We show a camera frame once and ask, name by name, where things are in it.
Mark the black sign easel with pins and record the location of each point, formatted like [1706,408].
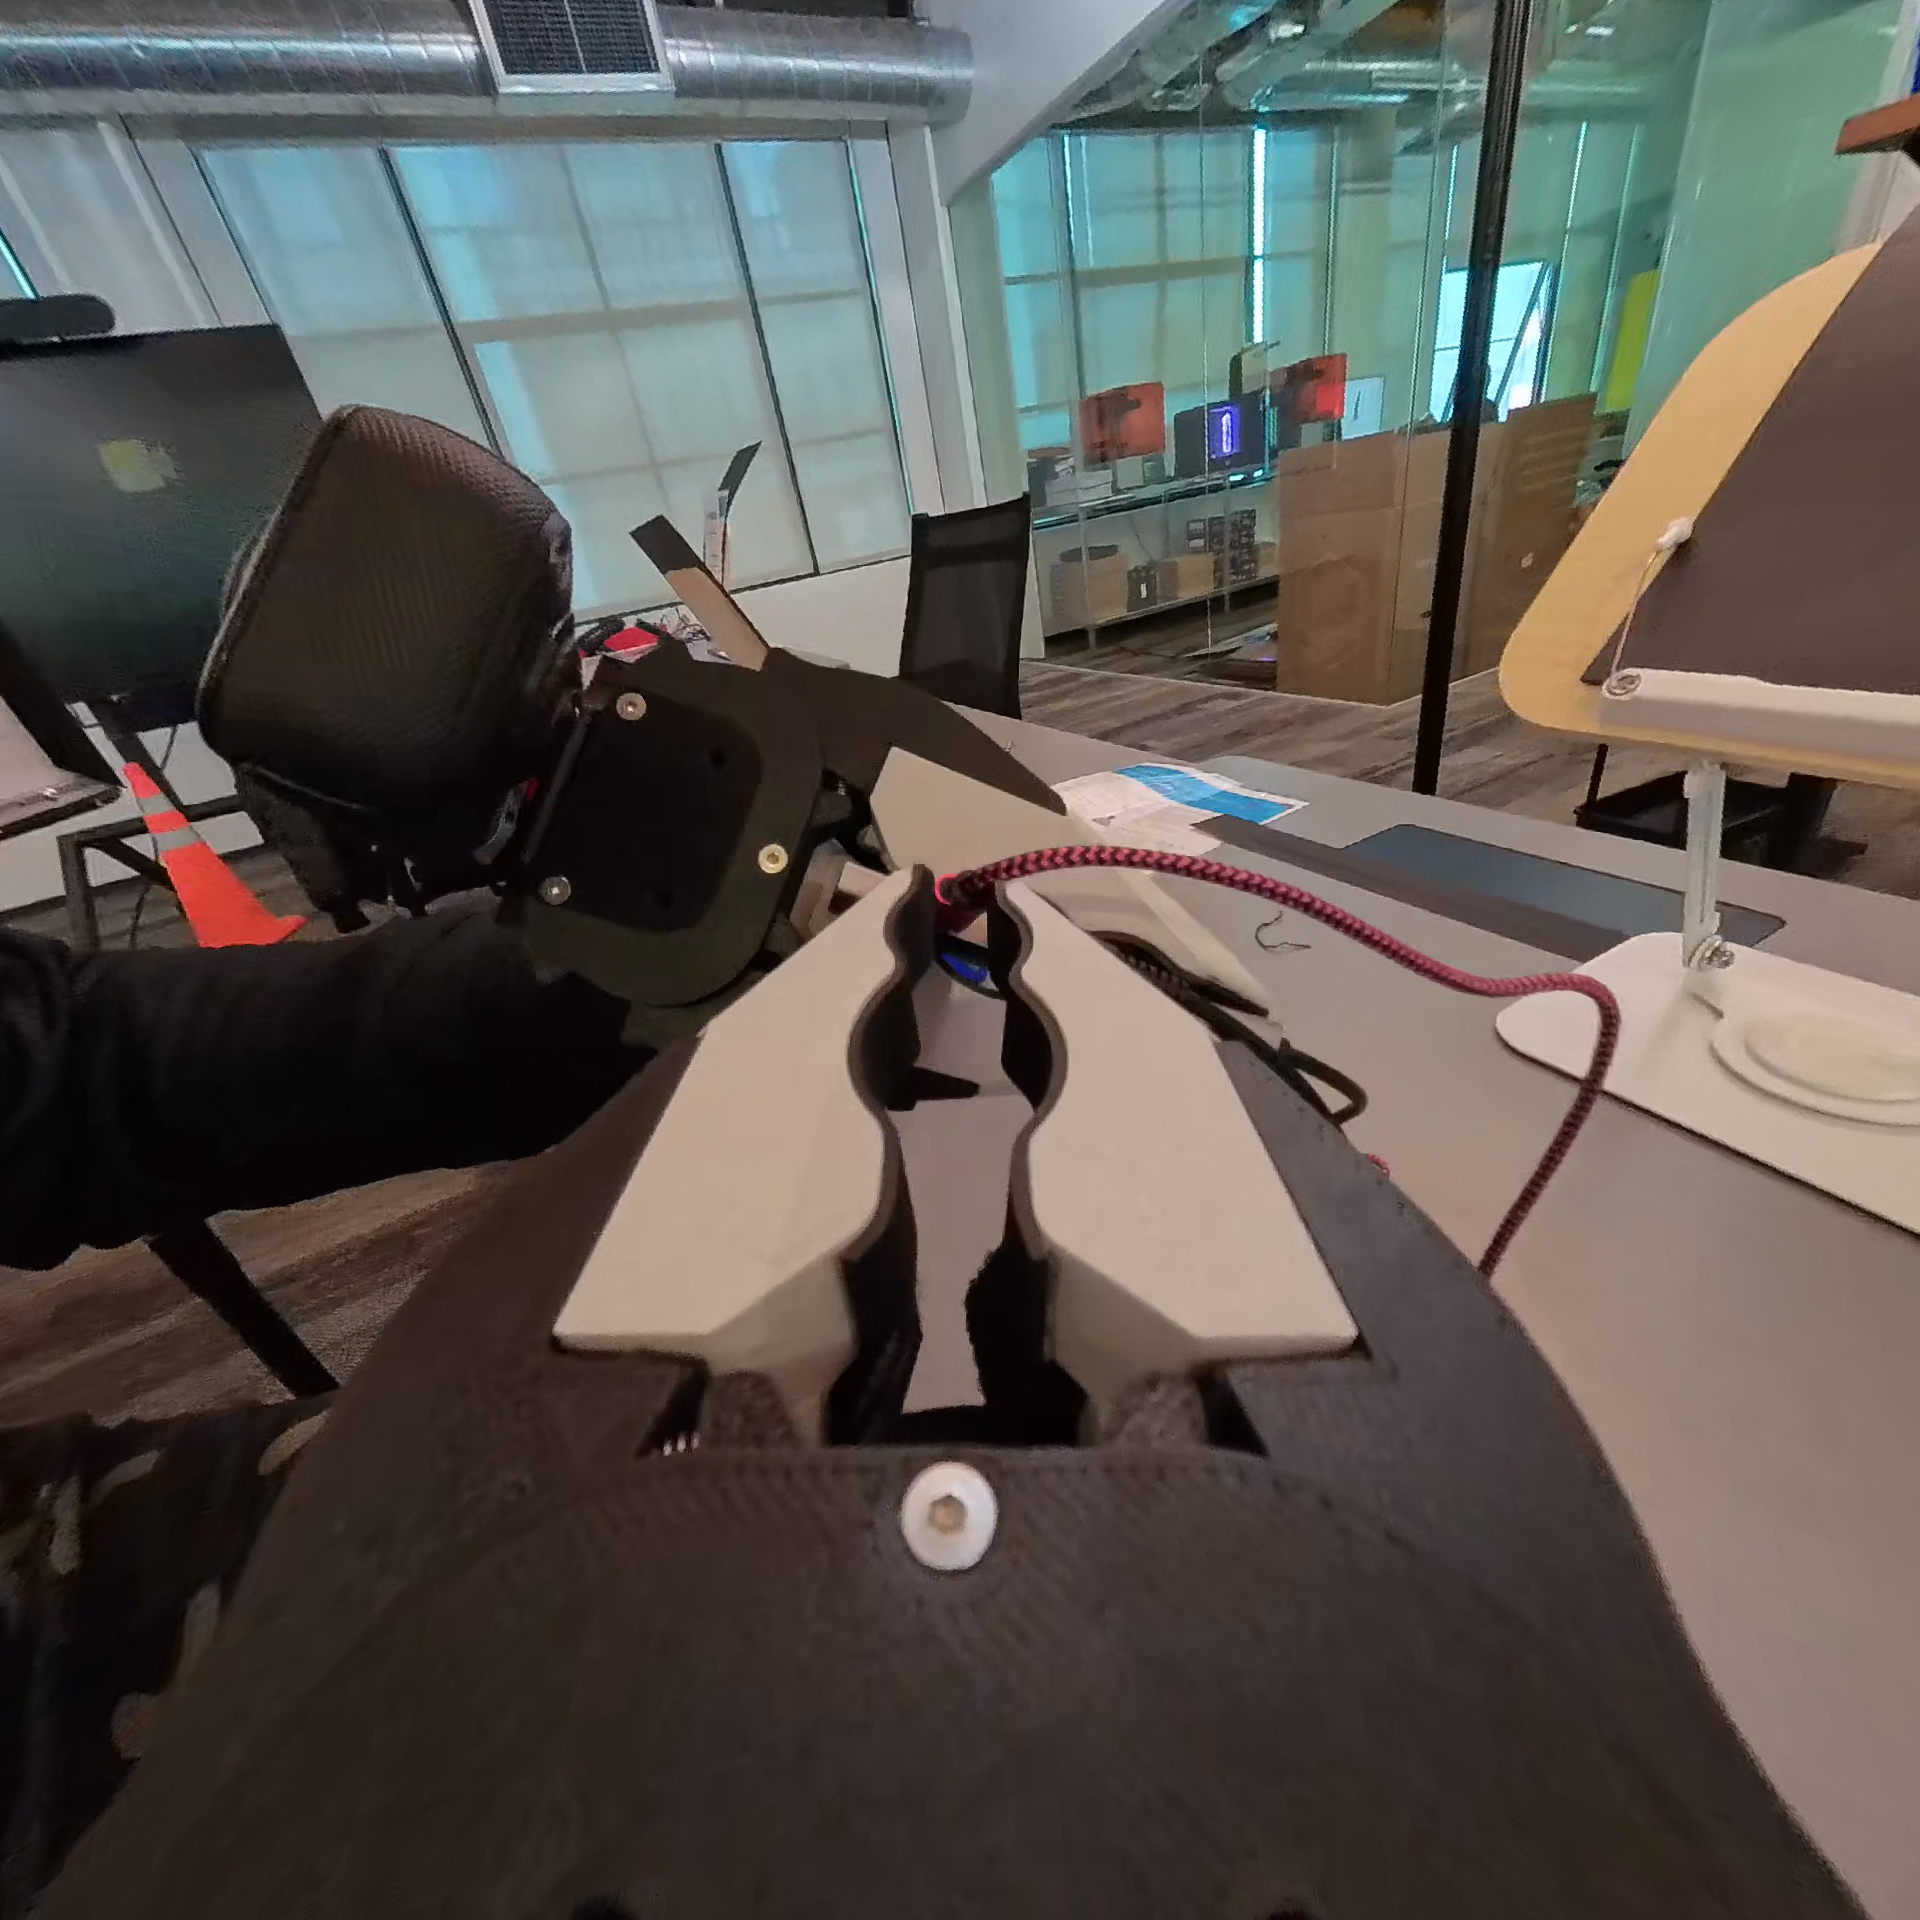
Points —
[247,1308]

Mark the black round-headed light pole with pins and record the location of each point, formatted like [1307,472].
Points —
[1480,374]

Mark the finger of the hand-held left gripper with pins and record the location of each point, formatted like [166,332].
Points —
[976,826]

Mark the large cardboard box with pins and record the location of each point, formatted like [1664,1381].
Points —
[1379,556]

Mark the white vent grille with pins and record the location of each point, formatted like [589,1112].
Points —
[568,37]

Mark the black thread scrap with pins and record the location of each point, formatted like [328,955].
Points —
[1279,937]

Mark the black metal cart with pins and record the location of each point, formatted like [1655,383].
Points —
[1724,816]

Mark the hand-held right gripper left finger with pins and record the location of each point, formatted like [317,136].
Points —
[733,1201]

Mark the camouflage trousers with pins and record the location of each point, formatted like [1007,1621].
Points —
[120,1576]

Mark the metal storage shelf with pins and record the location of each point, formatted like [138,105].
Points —
[1152,510]

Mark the black office chair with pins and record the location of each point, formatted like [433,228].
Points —
[969,600]

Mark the black monitor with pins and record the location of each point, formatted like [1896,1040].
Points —
[150,494]

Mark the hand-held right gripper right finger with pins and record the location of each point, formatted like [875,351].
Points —
[1186,1201]

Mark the printed paper sheet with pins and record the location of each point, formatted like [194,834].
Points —
[1168,795]

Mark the silver air duct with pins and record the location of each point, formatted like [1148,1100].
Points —
[300,44]

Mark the orange traffic cone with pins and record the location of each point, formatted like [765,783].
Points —
[208,889]

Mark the black webcam bar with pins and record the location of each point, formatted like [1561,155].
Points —
[51,318]

